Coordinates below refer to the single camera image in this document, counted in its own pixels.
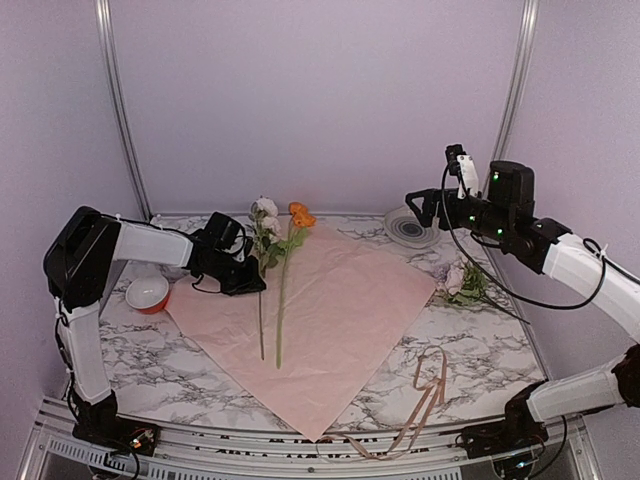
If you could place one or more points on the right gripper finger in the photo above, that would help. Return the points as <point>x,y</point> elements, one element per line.
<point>425,195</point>
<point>417,220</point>

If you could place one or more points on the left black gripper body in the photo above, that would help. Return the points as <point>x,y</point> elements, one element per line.
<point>234,278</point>

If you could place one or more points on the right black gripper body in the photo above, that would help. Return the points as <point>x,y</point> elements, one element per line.
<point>458,221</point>

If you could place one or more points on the white rose fake flower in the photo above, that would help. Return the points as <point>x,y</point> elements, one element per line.
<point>266,230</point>

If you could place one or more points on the lilac fake flower sprig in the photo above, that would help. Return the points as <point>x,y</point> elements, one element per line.
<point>465,285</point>

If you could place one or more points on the orange fake flower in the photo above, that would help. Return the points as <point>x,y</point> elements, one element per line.
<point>300,223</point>

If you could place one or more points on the pink wrapping paper sheet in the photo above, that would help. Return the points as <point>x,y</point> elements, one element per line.
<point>348,304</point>

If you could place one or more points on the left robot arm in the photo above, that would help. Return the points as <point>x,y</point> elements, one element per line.
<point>78,265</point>

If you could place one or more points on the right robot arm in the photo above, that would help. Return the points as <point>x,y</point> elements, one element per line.
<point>505,215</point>

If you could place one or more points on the grey ringed plate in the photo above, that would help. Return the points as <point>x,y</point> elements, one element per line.
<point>402,228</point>

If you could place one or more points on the red and white bowl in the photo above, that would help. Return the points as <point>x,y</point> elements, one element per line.
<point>149,294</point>

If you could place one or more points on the tan ribbon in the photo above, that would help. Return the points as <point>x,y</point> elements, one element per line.
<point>432,395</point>

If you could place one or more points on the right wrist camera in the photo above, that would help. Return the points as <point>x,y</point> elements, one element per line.
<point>462,167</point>

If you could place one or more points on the right aluminium frame post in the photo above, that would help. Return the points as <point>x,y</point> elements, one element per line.
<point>521,66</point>

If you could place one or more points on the aluminium frame post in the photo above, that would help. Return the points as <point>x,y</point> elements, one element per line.
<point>521,66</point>
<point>108,45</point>

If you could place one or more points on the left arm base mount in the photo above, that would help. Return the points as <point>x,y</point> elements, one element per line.
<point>100,424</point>

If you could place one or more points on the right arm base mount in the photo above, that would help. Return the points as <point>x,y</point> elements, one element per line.
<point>517,430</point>

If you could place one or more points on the front aluminium rail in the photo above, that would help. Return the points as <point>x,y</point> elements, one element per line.
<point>198,452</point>

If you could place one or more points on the left aluminium frame post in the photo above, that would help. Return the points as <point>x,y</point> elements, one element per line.
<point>108,45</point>

